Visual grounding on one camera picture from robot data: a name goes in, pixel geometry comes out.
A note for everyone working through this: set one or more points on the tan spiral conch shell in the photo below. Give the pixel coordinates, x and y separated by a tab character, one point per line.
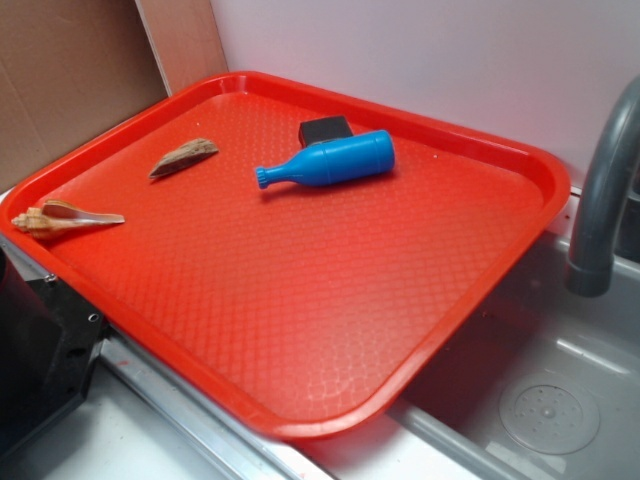
56	218

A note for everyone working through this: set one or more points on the red plastic tray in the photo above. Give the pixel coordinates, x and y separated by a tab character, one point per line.
302	311

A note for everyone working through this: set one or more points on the blue plastic toy bottle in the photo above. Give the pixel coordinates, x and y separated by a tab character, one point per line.
334	162

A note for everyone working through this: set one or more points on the black block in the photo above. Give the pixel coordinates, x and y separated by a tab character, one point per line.
322	130

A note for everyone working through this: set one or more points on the brown wood piece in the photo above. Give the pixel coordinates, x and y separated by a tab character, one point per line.
183	157

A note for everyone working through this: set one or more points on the grey plastic sink basin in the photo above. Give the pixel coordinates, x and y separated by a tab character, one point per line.
538	383

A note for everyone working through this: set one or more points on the grey faucet spout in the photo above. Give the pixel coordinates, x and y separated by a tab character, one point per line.
607	220

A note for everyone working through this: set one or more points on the brown cardboard panel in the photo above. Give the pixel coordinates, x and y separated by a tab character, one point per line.
71	70

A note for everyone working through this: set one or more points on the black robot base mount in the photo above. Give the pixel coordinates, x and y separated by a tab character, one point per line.
50	339

